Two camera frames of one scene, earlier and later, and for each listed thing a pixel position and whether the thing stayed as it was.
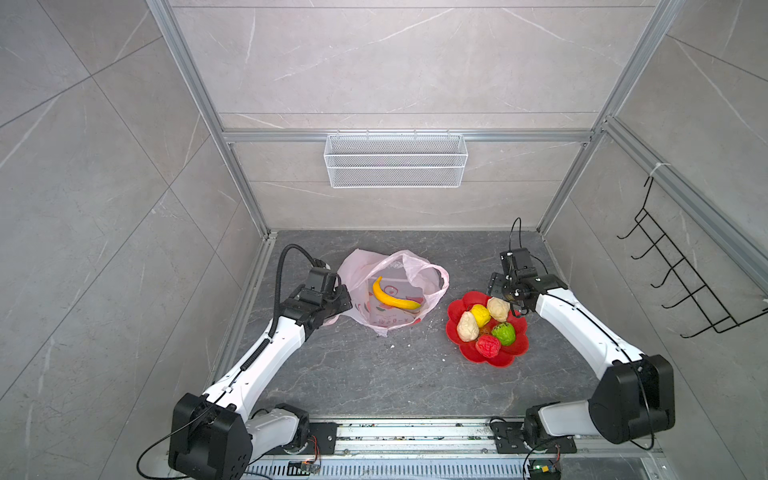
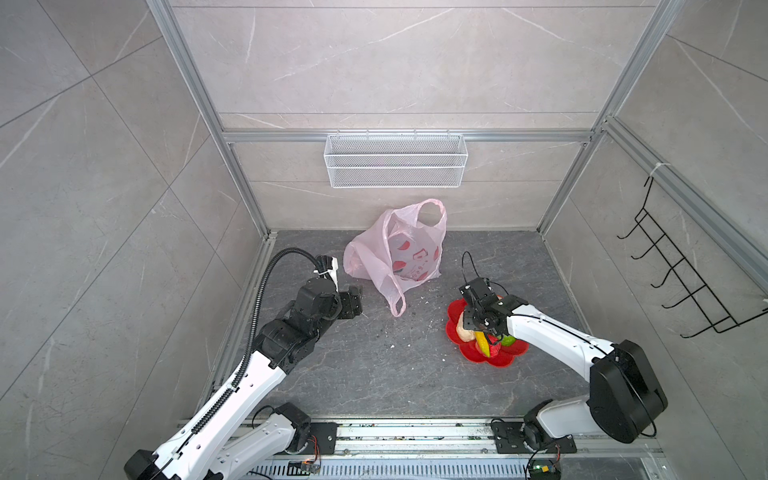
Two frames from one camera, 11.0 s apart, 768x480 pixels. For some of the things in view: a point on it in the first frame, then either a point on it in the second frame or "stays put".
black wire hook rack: x=719 y=319 stays put
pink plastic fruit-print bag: x=388 y=293 -> x=396 y=248
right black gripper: x=495 y=283 -> x=467 y=320
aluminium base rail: x=453 y=450 stays put
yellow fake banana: x=398 y=303 -> x=483 y=343
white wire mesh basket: x=396 y=161 stays put
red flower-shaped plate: x=469 y=350 stays put
